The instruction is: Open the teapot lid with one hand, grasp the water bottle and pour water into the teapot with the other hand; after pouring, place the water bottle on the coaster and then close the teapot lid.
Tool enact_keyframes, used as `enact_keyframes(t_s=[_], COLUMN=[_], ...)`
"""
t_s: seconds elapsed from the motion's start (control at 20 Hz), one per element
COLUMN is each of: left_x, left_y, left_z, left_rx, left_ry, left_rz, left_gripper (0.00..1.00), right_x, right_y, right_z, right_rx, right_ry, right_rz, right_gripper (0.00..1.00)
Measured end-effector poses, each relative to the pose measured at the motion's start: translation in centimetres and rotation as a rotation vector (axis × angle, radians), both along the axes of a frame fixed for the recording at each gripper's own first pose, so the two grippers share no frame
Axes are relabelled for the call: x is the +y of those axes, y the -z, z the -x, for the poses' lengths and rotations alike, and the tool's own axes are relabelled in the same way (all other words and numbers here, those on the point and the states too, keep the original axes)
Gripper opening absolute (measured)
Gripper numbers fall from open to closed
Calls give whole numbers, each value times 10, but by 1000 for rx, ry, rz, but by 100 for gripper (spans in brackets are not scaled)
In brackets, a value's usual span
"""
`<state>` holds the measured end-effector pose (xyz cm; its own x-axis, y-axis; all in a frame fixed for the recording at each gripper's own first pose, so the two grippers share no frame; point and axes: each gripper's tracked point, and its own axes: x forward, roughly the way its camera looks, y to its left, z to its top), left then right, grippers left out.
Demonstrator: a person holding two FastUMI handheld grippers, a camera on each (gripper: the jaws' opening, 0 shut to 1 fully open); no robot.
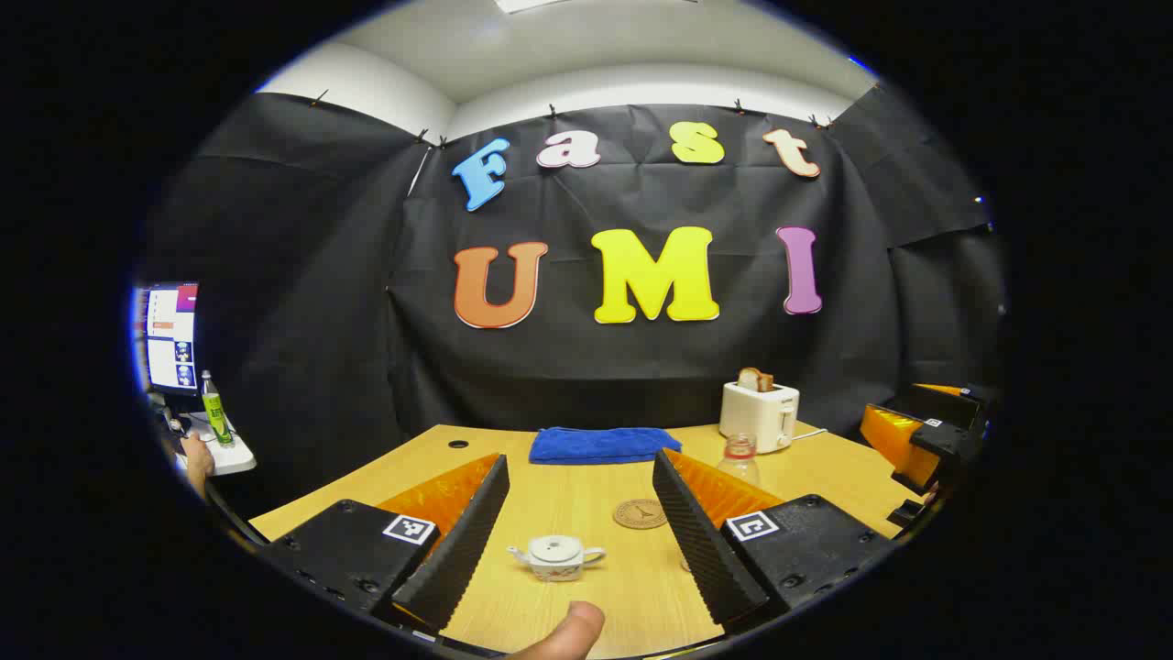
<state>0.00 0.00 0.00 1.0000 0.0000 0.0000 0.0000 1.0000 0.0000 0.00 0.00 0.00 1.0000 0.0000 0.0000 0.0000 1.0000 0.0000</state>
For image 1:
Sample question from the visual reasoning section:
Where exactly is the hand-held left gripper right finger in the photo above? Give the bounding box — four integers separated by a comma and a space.
652, 447, 897, 635

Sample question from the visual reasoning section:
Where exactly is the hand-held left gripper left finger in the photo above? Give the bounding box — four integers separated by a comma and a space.
249, 452, 511, 635

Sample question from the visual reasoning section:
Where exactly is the round wooden coaster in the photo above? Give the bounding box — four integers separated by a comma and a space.
612, 498, 668, 530

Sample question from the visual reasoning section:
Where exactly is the clear plastic water bottle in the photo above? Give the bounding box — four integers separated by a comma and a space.
715, 434, 762, 487

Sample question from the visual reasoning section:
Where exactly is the white floral teacup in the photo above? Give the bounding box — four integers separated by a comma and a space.
507, 535, 607, 583

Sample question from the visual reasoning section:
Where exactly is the green drink bottle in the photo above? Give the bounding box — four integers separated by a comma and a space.
200, 370, 235, 448

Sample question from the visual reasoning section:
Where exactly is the white toaster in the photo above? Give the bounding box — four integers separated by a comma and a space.
718, 380, 800, 455

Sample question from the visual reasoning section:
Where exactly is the blue folded towel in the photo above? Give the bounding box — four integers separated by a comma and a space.
529, 426, 683, 466

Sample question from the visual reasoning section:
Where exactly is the small white side table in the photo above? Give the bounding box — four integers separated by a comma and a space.
174, 411, 258, 476

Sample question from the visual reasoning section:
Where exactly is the computer monitor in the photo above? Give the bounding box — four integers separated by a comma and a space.
133, 282, 200, 397

